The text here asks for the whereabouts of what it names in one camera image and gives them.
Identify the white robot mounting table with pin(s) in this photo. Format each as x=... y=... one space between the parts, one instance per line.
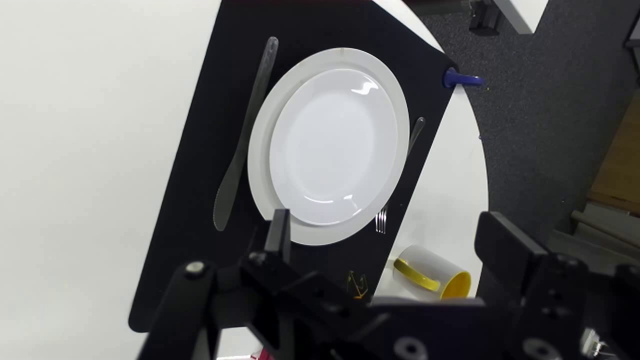
x=522 y=12

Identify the blue clamp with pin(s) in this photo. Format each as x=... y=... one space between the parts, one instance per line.
x=460 y=79

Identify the white mug yellow inside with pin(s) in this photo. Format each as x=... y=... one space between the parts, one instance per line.
x=426 y=262

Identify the wooden desk top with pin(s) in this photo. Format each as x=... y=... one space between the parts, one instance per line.
x=620 y=172

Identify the grey table knife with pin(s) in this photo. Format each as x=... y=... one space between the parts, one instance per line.
x=223 y=201

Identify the large white plate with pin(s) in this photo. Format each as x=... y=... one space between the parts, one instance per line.
x=259 y=167

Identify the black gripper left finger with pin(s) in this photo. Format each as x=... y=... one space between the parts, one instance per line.
x=276 y=233

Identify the black placemat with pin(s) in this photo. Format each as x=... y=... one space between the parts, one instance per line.
x=193 y=201

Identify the small white plate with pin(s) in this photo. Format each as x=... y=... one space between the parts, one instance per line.
x=333 y=147

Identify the silver fork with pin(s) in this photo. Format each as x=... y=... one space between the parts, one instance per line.
x=416 y=130

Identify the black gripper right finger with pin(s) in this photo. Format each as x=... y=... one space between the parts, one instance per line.
x=506 y=252

